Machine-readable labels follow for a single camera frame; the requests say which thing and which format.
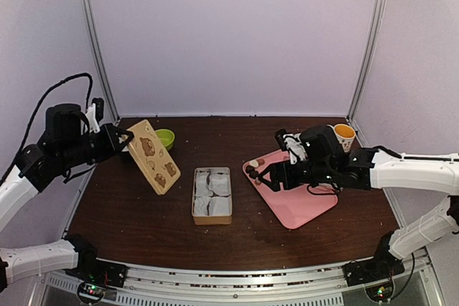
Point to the pink plastic tray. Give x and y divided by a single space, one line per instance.
294 207

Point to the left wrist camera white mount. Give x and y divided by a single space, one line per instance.
95 113

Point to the rectangular tin box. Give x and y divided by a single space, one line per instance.
212 196

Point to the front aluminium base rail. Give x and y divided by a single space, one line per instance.
316 285

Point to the white chocolate piece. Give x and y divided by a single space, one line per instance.
254 164

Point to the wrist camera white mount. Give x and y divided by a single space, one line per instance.
95 113
291 144

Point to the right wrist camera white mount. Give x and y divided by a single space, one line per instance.
291 144

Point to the aluminium frame post left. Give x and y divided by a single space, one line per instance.
95 47

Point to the lime green bowl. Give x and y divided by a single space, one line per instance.
167 137

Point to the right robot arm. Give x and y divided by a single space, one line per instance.
381 168

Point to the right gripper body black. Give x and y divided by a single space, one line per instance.
320 173

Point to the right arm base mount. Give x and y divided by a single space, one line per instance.
382 265

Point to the bear print tin lid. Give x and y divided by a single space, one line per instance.
152 158

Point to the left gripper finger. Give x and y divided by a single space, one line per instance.
120 136
123 151

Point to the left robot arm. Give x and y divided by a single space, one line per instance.
28 177

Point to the aluminium frame rail right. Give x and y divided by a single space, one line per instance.
371 43

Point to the floral white mug yellow inside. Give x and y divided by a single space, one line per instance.
345 135

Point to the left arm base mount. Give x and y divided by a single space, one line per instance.
91 269

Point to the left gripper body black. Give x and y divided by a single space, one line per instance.
76 151

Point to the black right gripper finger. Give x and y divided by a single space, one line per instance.
270 170
271 181

